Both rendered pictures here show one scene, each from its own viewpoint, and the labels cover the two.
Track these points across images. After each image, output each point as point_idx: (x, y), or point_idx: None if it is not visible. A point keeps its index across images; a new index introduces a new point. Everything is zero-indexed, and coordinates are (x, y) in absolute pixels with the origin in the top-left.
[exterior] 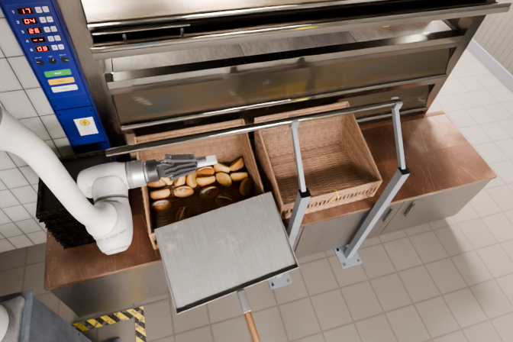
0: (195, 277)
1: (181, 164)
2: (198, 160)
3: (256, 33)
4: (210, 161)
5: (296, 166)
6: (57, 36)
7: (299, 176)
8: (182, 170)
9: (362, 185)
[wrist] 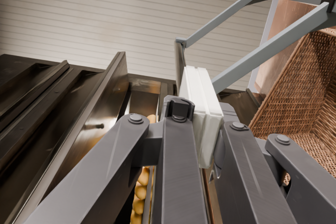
0: None
1: (161, 198)
2: (162, 118)
3: (18, 208)
4: (184, 83)
5: (279, 48)
6: None
7: (294, 26)
8: (270, 201)
9: (324, 31)
